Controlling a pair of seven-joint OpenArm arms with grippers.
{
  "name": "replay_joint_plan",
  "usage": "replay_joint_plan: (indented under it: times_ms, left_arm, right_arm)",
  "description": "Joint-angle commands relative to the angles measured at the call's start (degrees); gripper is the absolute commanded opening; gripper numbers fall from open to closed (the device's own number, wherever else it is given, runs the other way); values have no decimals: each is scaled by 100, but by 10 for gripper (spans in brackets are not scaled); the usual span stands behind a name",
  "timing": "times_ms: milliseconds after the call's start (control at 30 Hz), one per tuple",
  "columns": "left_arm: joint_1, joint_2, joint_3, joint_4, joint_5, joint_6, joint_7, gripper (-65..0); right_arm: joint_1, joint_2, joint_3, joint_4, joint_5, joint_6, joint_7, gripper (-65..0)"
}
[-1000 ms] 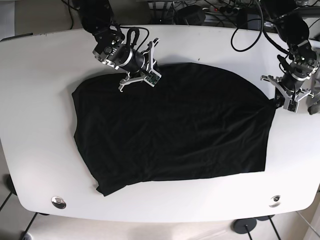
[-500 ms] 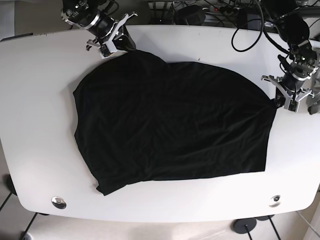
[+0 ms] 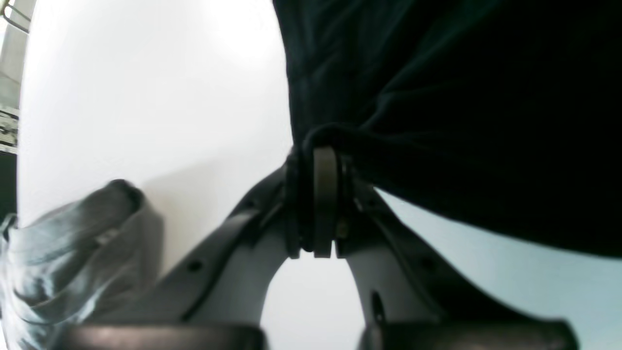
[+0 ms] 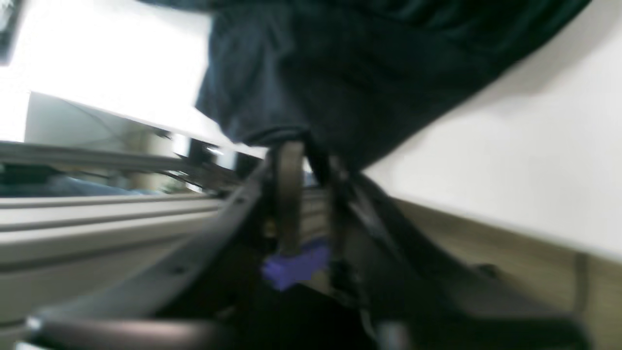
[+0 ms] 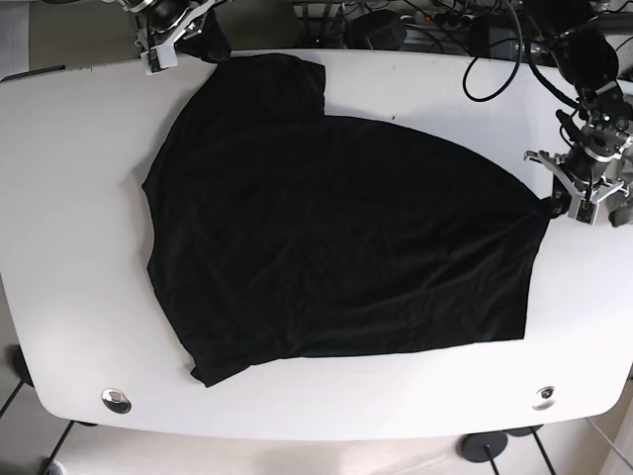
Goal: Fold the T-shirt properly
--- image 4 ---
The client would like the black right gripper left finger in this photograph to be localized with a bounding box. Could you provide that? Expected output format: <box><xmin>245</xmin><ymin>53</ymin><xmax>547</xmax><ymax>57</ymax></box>
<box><xmin>24</xmin><ymin>141</ymin><xmax>305</xmax><ymax>350</ymax></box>

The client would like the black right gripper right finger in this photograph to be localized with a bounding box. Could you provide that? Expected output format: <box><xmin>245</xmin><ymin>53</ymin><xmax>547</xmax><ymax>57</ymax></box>
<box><xmin>328</xmin><ymin>157</ymin><xmax>588</xmax><ymax>350</ymax></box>

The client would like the black T-shirt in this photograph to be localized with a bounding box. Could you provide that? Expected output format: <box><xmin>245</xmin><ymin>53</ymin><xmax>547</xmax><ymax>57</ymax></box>
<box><xmin>147</xmin><ymin>0</ymin><xmax>589</xmax><ymax>169</ymax></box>

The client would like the grey aluminium frame rail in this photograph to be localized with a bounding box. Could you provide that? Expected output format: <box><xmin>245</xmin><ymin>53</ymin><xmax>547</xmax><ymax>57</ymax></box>
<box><xmin>1</xmin><ymin>166</ymin><xmax>259</xmax><ymax>330</ymax></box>

